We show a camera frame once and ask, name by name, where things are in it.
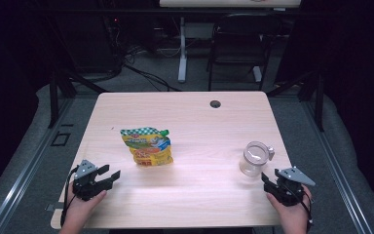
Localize grey tape strip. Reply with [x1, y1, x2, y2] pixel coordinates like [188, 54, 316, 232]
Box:
[45, 202, 63, 213]

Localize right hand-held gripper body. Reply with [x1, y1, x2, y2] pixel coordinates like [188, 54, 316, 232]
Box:
[262, 166, 317, 208]

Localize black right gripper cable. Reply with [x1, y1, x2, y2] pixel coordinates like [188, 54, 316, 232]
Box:
[300, 191, 315, 229]

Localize clear plastic jar hinged lid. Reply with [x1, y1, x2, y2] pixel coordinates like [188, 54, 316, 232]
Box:
[239, 140, 276, 178]

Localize yellow spout pouch green cap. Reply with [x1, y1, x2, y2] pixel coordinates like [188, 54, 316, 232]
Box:
[120, 126, 174, 168]

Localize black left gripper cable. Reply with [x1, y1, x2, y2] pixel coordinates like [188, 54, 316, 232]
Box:
[59, 165, 80, 228]

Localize person's right hand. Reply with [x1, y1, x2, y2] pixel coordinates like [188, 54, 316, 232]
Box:
[266, 187, 313, 226]

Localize white-legged background desk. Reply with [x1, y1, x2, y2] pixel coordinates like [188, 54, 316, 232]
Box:
[158, 0, 303, 84]

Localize black floor cables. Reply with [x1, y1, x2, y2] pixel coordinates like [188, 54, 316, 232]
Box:
[122, 48, 182, 93]

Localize person's left hand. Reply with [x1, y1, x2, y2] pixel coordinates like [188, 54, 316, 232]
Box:
[65, 182, 108, 226]

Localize aluminium floor rail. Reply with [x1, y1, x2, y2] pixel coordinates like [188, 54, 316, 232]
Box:
[0, 97, 76, 234]
[299, 99, 374, 234]

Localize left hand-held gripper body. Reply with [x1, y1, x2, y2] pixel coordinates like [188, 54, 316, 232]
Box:
[72, 159, 115, 202]

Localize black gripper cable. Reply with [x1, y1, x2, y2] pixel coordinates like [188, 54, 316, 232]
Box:
[59, 165, 80, 228]
[300, 191, 315, 229]

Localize black metal frame stand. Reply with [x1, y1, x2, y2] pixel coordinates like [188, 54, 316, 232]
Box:
[47, 68, 109, 130]
[265, 68, 326, 133]

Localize black folding chair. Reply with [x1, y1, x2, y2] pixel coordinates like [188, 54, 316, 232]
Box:
[206, 13, 282, 93]

